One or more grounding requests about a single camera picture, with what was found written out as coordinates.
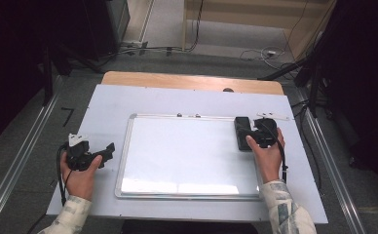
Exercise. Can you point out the person's left hand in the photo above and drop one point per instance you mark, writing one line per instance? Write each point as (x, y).
(80, 183)

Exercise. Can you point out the silver framed whiteboard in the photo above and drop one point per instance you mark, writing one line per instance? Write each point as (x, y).
(190, 159)

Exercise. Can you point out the person's right hand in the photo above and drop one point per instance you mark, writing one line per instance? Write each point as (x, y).
(270, 162)

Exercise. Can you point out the large white base board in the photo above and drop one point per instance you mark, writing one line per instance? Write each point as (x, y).
(109, 107)

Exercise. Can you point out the light wooden shelf unit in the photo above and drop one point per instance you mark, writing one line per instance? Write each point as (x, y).
(242, 13)

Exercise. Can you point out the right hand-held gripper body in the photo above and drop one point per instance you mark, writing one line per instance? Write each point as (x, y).
(266, 135)

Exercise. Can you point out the black metal stand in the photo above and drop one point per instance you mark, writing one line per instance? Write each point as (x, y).
(47, 78)
(313, 84)

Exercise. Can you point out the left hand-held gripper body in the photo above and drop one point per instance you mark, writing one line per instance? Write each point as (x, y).
(78, 156)

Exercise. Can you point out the black whiteboard eraser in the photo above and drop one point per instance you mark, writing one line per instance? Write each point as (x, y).
(241, 122)

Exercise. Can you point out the black cabinet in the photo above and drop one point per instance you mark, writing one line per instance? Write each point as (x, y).
(102, 29)

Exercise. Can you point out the silver metal floor rail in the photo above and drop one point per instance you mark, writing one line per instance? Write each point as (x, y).
(21, 149)
(333, 182)

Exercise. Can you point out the wooden table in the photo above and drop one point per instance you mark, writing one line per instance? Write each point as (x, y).
(177, 80)

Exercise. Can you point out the person's dark lap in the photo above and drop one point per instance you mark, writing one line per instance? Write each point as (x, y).
(190, 228)

